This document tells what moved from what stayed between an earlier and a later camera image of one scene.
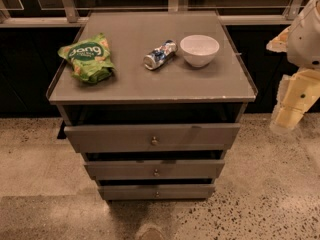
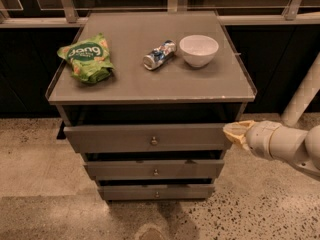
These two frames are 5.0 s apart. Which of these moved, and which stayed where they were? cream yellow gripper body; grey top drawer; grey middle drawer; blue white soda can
Moved: cream yellow gripper body
Stayed: grey top drawer; blue white soda can; grey middle drawer
